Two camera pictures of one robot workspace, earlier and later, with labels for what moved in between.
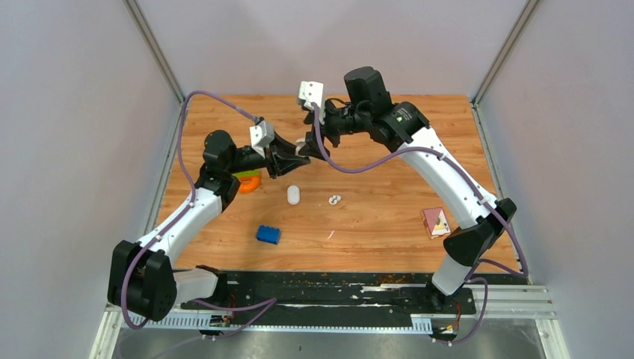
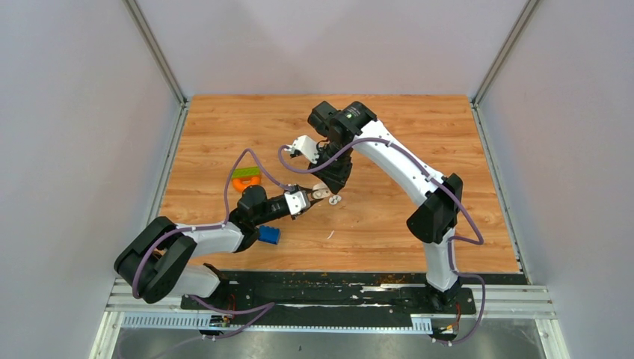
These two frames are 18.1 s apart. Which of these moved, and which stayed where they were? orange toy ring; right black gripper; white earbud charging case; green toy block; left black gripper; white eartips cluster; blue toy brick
Moved: left black gripper; white earbud charging case; right black gripper
Stayed: blue toy brick; orange toy ring; green toy block; white eartips cluster
